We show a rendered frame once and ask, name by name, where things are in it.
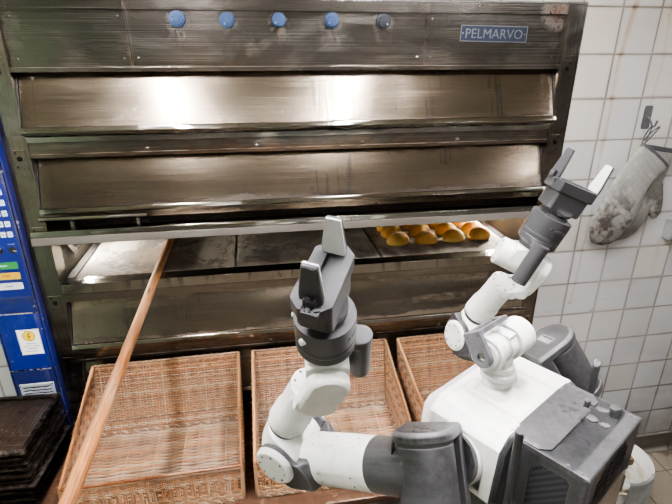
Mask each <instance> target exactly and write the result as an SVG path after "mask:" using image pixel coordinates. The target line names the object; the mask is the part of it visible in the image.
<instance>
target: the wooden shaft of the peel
mask: <svg viewBox="0 0 672 504"><path fill-rule="evenodd" d="M173 242H174V238H172V239H166V242H165V244H164V247H163V249H162V251H161V254H160V256H159V259H158V261H157V264H156V266H155V268H154V271H153V273H152V276H151V278H150V281H149V283H148V285H147V288H146V290H145V293H144V295H143V298H142V300H141V303H140V305H139V307H138V310H137V312H136V315H135V317H134V320H133V322H132V324H131V327H130V329H129V332H128V334H127V337H126V339H125V341H124V344H123V346H122V349H121V351H120V354H119V356H118V358H117V361H116V363H115V366H114V368H113V371H112V373H111V375H110V378H109V380H108V383H107V385H106V388H105V390H104V393H103V395H102V397H101V400H100V402H99V405H98V407H97V410H96V412H95V414H94V417H93V419H92V422H91V424H90V427H89V429H88V431H87V434H86V436H85V439H84V441H83V444H82V446H81V448H80V451H79V453H78V456H77V458H76V461H75V463H74V466H73V468H72V470H71V473H70V475H69V478H68V480H67V483H66V485H65V487H64V490H63V492H62V495H61V497H60V500H59V502H58V504H76V503H77V501H78V498H79V495H80V493H81V490H82V487H83V484H84V482H85V479H86V476H87V474H88V471H89V468H90V466H91V463H92V460H93V457H94V455H95V452H96V449H97V447H98V444H99V441H100V439H101V436H102V433H103V430H104V428H105V425H106V422H107V420H108V417H109V414H110V412H111V409H112V406H113V403H114V401H115V398H116V395H117V393H118V390H119V387H120V385H121V382H122V379H123V376H124V374H125V371H126V368H127V366H128V363H129V360H130V358H131V355H132V352H133V349H134V347H135V344H136V341H137V339H138V336H139V333H140V331H141V328H142V325H143V322H144V320H145V317H146V314H147V312H148V309H149V306H150V304H151V301H152V298H153V296H154V293H155V290H156V287H157V285H158V282H159V279H160V277H161V274H162V271H163V269H164V266H165V263H166V260H167V258H168V255H169V252H170V250H171V247H172V244H173Z"/></svg>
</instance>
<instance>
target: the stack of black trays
mask: <svg viewBox="0 0 672 504"><path fill-rule="evenodd" d="M60 397H61V393H51V394H36V395H22V396H7V397H0V504H39V502H40V501H41V499H42V497H43V495H44V493H45V491H46V490H47V488H48V486H49V484H50V482H51V481H52V479H53V477H54V475H55V473H56V471H57V470H58V468H59V466H60V464H61V462H62V460H63V459H64V457H65V455H66V453H67V451H68V449H69V445H70V442H71V437H72V435H69V434H70V433H71V431H72V429H69V428H70V426H71V425H65V423H66V421H67V419H65V417H66V416H67V414H63V412H64V410H65V409H63V407H64V405H65V404H60V402H61V401H62V400H59V399H60ZM59 404H60V405H59Z"/></svg>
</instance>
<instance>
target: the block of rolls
mask: <svg viewBox="0 0 672 504"><path fill-rule="evenodd" d="M428 226H429V227H428ZM428 226H426V225H425V224H416V225H402V227H403V229H405V230H409V231H408V233H409V235H410V236H411V237H416V238H415V242H416V244H418V245H432V244H435V243H436V242H437V236H436V235H435V234H434V233H433V232H431V231H430V229H429V228H431V229H435V233H436V234H437V235H440V236H442V239H443V241H445V242H449V243H457V242H462V241H463V240H464V238H465V236H464V233H465V234H468V237H469V239H471V240H487V239H489V238H490V236H491V234H490V231H489V230H488V229H487V228H485V227H482V225H481V224H480V223H479V222H478V221H469V222H452V223H434V224H428ZM456 227H462V228H461V231H460V230H458V229H456ZM376 229H377V231H379V232H381V236H382V237H383V238H387V244H388V245H390V246H403V245H406V244H407V243H408V242H409V238H408V236H407V235H406V234H405V233H403V232H402V229H401V228H400V227H399V226H382V227H376Z"/></svg>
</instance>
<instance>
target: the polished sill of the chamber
mask: <svg viewBox="0 0 672 504"><path fill-rule="evenodd" d="M493 251H494V250H481V251H466V252H451V253H436V254H421V255H407V256H392V257H377V258H362V259H355V261H354V269H353V272H352V274H361V273H374V272H388V271H402V270H416V269H430V268H444V267H457V266H471V265H485V264H494V263H492V262H491V256H492V253H493ZM300 265H301V263H288V264H273V265H258V266H243V267H229V268H214V269H199V270H184V271H169V272H162V274H161V277H160V279H159V282H158V285H157V287H156V288H167V287H180V286H194V285H208V284H222V283H236V282H250V281H264V280H277V279H291V278H299V274H300ZM151 276H152V273H140V274H125V275H110V276H95V277H80V278H67V279H66V280H65V281H64V282H63V283H62V285H61V288H62V292H63V295H70V294H84V293H97V292H111V291H125V290H139V289H146V288H147V285H148V283H149V281H150V278H151Z"/></svg>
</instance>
